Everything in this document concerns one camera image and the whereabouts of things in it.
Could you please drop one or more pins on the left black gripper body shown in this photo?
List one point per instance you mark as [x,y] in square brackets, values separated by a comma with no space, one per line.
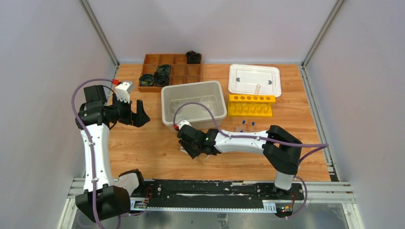
[127,112]

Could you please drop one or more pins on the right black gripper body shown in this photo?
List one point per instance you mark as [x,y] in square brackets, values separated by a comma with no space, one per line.
[193,150]

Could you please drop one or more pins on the white plastic bin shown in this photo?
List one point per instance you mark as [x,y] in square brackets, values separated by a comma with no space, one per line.
[190,109]

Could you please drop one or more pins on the white bin lid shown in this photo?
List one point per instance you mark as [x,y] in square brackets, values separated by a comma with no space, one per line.
[243,79]

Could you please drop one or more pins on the clear test tube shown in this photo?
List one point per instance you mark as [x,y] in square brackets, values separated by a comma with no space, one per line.
[257,90]

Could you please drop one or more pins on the small clear glass jar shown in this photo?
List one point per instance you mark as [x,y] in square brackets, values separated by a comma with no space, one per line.
[174,105]

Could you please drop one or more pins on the clear glass beaker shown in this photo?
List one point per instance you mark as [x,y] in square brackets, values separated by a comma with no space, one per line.
[209,102]

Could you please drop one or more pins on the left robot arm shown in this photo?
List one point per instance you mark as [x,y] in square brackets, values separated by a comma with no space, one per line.
[104,197]

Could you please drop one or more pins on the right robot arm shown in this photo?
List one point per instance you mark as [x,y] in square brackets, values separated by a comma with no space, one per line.
[279,147]

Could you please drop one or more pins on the black round lens part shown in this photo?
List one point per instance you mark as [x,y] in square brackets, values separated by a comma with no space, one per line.
[193,57]
[161,79]
[146,80]
[164,69]

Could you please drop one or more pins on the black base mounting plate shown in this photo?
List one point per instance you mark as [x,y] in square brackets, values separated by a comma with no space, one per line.
[165,193]

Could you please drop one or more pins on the clear acrylic tube rack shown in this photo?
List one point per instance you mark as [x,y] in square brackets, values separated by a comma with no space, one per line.
[246,127]

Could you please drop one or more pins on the yellow test tube rack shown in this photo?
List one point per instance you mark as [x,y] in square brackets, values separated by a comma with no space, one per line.
[245,105]

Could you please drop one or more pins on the wooden compartment tray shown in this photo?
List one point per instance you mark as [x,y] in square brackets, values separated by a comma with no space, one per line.
[181,72]

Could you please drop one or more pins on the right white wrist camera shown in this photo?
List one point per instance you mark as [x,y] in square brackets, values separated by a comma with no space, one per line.
[181,124]

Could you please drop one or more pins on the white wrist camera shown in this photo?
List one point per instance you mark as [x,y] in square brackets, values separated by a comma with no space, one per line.
[181,124]
[123,91]

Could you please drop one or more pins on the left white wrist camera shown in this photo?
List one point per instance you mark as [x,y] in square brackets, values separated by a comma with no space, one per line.
[123,91]

